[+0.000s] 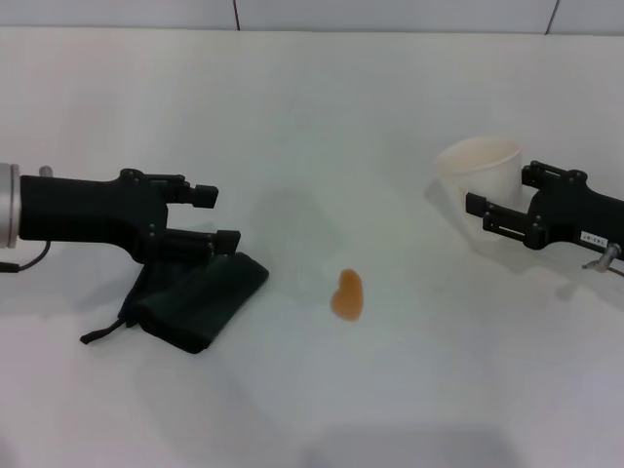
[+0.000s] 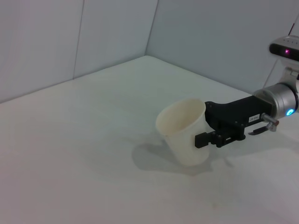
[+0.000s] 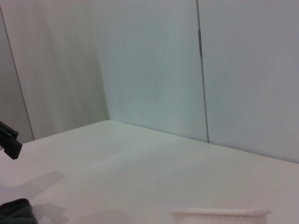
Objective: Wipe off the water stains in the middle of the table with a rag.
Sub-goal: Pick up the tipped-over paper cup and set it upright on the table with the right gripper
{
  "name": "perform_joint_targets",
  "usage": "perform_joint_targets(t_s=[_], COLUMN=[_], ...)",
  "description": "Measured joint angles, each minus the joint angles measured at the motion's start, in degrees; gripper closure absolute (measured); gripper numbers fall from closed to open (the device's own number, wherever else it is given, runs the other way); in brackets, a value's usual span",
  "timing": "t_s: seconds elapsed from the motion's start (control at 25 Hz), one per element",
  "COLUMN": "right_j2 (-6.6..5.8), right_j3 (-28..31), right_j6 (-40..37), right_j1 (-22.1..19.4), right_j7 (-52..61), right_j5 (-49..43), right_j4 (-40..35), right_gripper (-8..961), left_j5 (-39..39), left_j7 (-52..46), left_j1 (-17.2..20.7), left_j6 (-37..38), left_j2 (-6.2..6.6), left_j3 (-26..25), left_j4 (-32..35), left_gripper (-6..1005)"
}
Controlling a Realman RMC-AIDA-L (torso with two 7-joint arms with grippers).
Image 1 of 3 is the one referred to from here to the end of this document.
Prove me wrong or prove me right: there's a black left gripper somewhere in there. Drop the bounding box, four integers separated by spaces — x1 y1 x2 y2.
19 168 243 265

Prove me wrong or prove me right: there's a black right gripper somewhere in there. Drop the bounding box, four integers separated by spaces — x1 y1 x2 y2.
465 160 624 252

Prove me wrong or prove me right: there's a white paper cup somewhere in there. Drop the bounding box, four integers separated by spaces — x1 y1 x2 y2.
433 137 535 243

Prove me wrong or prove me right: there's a dark rag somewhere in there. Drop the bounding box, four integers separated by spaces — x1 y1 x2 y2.
80 251 271 356

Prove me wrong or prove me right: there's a brown liquid stain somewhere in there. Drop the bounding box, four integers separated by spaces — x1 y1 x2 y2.
330 267 366 323

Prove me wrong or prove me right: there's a right gripper cable with plug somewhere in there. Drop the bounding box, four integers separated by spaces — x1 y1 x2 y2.
582 246 624 279

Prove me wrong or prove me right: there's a gripper cable with plug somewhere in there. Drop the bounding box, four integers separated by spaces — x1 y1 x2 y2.
0 241 53 274
582 246 624 279

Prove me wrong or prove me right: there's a left gripper cable with plug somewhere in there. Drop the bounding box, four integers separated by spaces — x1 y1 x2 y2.
0 241 53 274

